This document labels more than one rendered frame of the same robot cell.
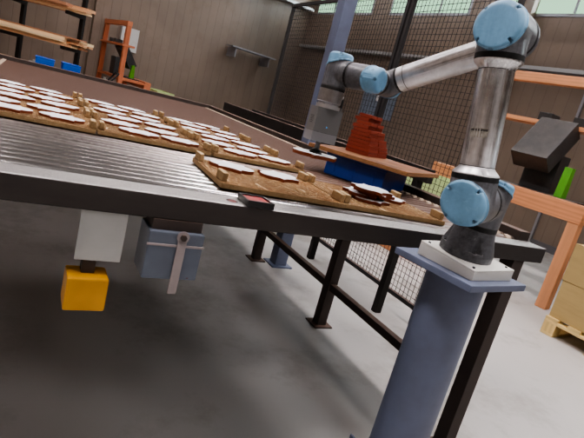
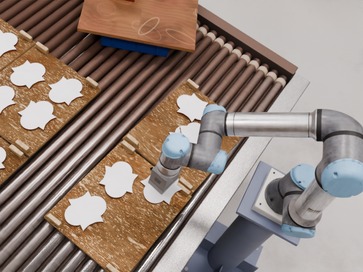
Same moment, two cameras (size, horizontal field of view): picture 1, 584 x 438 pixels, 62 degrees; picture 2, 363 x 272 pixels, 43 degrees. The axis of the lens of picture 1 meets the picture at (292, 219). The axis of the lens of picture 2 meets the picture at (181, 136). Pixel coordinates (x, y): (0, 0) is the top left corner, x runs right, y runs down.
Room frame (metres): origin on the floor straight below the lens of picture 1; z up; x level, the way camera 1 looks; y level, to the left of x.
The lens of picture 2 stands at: (1.04, 0.46, 2.49)
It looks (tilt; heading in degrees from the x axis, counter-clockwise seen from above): 57 degrees down; 317
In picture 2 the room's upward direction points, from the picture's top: 21 degrees clockwise
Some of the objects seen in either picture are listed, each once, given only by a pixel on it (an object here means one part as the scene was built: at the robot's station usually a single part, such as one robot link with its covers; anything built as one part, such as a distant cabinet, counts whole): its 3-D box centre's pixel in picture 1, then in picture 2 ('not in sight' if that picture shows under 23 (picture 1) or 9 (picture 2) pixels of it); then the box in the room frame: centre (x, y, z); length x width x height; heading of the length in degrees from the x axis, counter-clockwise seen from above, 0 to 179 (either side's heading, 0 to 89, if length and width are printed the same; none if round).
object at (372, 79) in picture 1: (368, 78); (207, 154); (1.50, -0.11, 1.31); 0.11 x 0.11 x 0.08; 54
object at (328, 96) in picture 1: (330, 97); (170, 162); (1.55, -0.02, 1.24); 0.08 x 0.08 x 0.05
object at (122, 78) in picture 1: (136, 74); not in sight; (10.61, 3.98, 0.95); 1.46 x 1.31 x 1.89; 38
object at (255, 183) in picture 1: (266, 182); (121, 206); (1.57, 0.11, 0.93); 0.41 x 0.35 x 0.02; 118
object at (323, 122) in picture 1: (322, 122); (163, 170); (1.56, -0.01, 1.16); 0.10 x 0.09 x 0.16; 24
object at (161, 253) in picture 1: (169, 251); not in sight; (1.15, 0.27, 0.77); 0.14 x 0.11 x 0.18; 120
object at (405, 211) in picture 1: (370, 201); (188, 134); (1.77, -0.26, 0.93); 0.41 x 0.35 x 0.02; 116
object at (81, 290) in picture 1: (89, 256); not in sight; (1.05, 0.43, 0.74); 0.09 x 0.08 x 0.24; 120
